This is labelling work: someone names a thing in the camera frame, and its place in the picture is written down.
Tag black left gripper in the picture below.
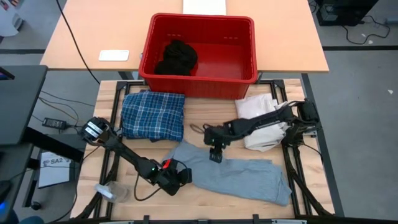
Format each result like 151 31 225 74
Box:
157 167 193 196

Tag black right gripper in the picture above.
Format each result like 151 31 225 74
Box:
203 123 233 164

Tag light grey t-shirt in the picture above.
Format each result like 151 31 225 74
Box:
161 139 293 207

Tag white cloth bag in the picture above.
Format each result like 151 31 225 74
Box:
234 92 292 152

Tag red plastic laundry bin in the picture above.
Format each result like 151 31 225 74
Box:
138 12 259 100

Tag blue plaid pants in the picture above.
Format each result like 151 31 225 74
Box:
120 90 187 143

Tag black shirt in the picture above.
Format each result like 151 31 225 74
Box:
154 39 199 77

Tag white SA2 paper sign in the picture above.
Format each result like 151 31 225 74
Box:
37 151 73 189

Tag white rectangular pad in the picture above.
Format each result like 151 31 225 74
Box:
98 49 130 62

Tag white paper sheet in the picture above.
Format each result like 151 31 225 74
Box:
182 0 227 16

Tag light wood desk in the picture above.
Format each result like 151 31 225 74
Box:
40 0 330 74

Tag black side table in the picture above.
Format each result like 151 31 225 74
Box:
0 65 48 146

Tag black computer tower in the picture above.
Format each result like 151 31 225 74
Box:
315 0 379 27

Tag white round container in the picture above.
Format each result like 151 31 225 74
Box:
0 0 24 37

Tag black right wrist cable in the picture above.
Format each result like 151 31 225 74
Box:
190 123 205 135

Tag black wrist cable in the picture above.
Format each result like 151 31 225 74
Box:
133 172 163 202
190 123 205 135

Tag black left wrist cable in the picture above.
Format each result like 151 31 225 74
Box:
133 172 163 202

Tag black aluminium table frame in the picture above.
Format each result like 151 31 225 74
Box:
70 78 336 224

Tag black desk cable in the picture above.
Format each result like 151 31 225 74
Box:
55 0 101 85

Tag black floor cable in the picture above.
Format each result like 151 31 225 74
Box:
341 15 391 45

